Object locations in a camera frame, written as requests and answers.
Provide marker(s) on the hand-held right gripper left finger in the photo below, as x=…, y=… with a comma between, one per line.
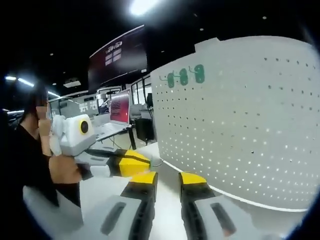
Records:
x=125, y=215

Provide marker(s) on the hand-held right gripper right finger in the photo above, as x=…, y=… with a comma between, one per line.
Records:
x=212, y=217

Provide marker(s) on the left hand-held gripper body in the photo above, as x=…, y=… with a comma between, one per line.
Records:
x=75, y=137

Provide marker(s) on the white perforated mounting plate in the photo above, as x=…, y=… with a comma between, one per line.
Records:
x=237, y=125

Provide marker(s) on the person's left hand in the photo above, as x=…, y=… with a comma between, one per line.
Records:
x=65, y=172

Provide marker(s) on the black computer tower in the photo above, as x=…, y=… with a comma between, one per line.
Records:
x=145, y=128

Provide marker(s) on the desk with black legs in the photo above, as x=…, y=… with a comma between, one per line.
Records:
x=107, y=130

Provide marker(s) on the red screen monitor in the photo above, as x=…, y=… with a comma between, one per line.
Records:
x=120, y=107

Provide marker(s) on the person's black shirt torso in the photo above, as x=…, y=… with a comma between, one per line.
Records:
x=27, y=160

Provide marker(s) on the person's head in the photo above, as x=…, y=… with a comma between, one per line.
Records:
x=30, y=106

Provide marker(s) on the white ceiling air unit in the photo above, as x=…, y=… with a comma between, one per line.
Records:
x=72, y=82

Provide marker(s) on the white partition panel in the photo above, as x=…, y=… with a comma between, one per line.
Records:
x=207, y=44

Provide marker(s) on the bright round ceiling lamp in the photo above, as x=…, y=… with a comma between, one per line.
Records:
x=142, y=6

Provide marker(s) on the large dark wall display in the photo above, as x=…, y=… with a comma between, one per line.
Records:
x=117, y=62

